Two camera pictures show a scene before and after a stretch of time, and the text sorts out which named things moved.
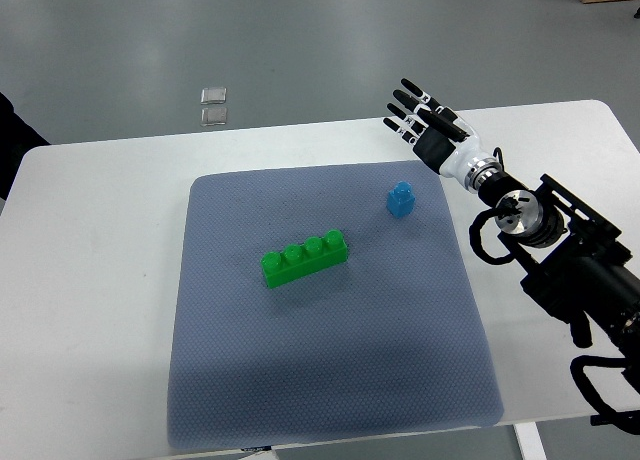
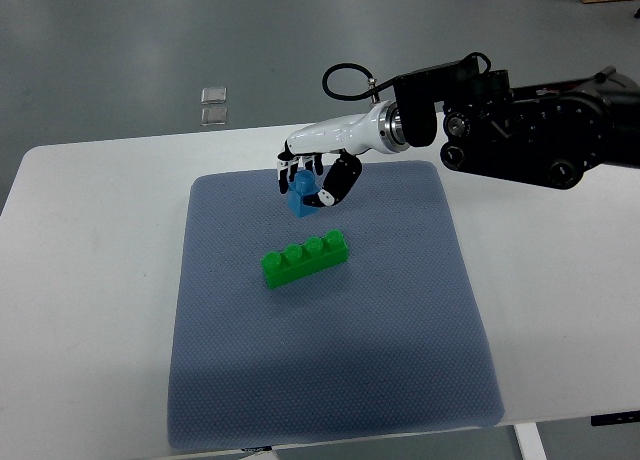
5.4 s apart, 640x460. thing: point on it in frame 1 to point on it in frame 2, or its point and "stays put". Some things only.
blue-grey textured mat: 390,343 stays put
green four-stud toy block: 296,261 stays put
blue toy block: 401,199 to 305,183
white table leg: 530,441 stays put
